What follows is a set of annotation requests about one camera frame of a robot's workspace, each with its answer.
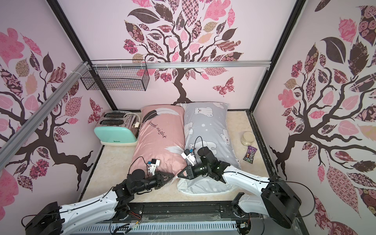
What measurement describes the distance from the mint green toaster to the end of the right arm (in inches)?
18.9

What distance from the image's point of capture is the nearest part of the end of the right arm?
0.61 m

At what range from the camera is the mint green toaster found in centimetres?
92
